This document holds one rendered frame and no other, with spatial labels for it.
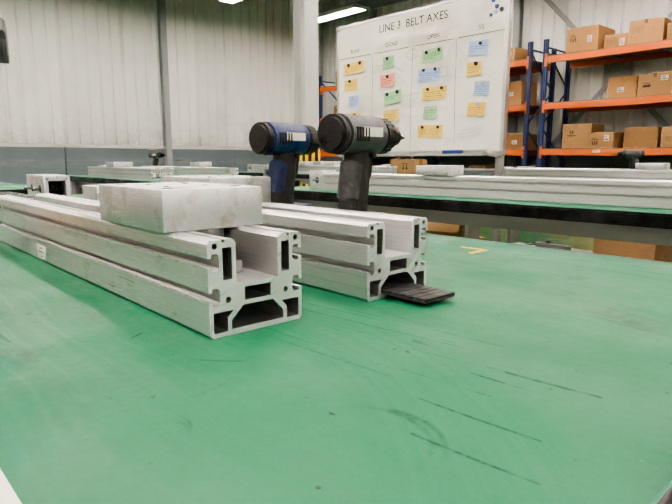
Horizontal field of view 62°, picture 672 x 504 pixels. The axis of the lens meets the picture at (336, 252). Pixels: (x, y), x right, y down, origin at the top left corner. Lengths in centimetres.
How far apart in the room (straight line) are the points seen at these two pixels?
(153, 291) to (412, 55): 367
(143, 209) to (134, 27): 1304
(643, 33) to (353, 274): 1006
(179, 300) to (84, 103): 1242
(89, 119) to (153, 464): 1270
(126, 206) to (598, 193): 169
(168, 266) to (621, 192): 168
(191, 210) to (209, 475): 30
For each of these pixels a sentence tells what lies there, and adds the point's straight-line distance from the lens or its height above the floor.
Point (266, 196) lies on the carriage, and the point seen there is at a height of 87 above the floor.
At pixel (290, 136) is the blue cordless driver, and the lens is 104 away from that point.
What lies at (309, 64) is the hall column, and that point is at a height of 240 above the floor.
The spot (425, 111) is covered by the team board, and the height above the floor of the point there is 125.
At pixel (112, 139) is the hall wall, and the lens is 1307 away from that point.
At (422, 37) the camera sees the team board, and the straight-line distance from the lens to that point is 411.
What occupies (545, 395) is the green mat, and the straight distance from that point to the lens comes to 40.
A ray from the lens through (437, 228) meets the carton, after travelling 481.
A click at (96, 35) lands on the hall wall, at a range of 1327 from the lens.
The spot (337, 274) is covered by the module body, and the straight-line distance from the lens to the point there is 64.
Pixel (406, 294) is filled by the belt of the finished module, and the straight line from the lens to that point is 60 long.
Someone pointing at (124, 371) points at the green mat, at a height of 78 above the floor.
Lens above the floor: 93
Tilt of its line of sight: 9 degrees down
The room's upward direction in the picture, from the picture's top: straight up
